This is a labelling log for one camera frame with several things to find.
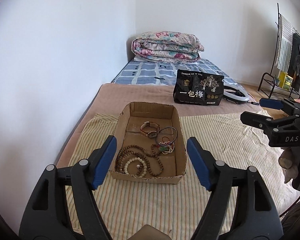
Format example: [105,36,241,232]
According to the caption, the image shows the white jade bead bracelet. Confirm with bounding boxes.
[123,156,150,177]

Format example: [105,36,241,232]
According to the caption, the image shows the pearl bead bracelet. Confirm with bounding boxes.
[159,141,176,155]

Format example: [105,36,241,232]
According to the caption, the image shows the brown wooden bead necklace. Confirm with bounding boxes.
[114,143,165,178]

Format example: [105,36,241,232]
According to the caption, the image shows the brown leather wrist watch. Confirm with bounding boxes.
[140,121,160,139]

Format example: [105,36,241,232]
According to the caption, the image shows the black bangle ring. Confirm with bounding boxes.
[157,126,179,145]

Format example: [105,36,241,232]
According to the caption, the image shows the red string jade pendant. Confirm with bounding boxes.
[158,136,175,155]

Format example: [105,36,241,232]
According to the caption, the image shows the gloved right hand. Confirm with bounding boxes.
[279,147,300,190]

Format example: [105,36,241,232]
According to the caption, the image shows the black metal clothes rack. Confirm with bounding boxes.
[258,6,300,98]

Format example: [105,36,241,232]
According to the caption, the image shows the yellow green box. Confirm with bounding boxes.
[278,71,293,90]

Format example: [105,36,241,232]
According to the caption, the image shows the brown cardboard tray box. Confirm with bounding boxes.
[110,102,187,184]

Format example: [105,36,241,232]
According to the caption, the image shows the dark hanging clothes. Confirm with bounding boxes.
[288,33,300,88]

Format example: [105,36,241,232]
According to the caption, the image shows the brown bed blanket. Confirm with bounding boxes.
[57,83,262,167]

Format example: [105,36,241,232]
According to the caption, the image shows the striped hanging cloth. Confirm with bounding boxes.
[275,14,294,73]

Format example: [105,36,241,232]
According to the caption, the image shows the black snack bag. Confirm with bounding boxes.
[173,69,224,106]

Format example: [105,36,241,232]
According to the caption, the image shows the blue plaid mattress sheet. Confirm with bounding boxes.
[112,59,238,86]

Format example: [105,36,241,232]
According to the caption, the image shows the folded floral quilt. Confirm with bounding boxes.
[131,31,204,63]

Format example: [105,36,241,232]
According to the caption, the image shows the white ring light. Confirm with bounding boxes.
[223,84,259,106]

